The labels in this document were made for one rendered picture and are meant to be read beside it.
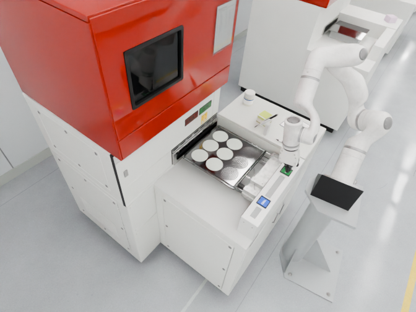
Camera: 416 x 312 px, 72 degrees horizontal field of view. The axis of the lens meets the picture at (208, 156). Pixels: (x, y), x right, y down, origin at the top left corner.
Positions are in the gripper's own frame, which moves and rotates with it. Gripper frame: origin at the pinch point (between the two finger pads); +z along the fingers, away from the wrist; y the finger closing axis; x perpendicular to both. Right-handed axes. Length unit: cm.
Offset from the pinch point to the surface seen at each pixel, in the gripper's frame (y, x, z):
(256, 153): -23.5, 6.9, 4.2
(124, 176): -55, -63, -19
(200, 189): -37.9, -31.3, 9.1
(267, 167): -13.7, 3.0, 8.2
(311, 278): 25, 5, 105
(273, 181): -2.9, -10.9, 2.3
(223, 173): -30.0, -18.9, 2.8
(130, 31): -37, -52, -84
